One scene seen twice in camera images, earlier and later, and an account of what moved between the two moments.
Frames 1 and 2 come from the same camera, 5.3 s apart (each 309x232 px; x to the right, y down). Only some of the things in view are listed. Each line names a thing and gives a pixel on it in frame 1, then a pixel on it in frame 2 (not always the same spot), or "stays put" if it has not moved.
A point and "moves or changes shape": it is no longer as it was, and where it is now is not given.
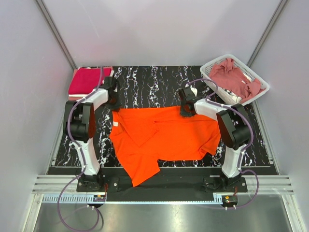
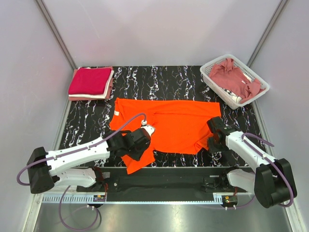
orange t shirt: [142, 137] moves or changes shape
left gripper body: [114, 104] → [135, 153]
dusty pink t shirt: [226, 74] stays put
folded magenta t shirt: [85, 80] stays put
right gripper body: [183, 112] → [214, 147]
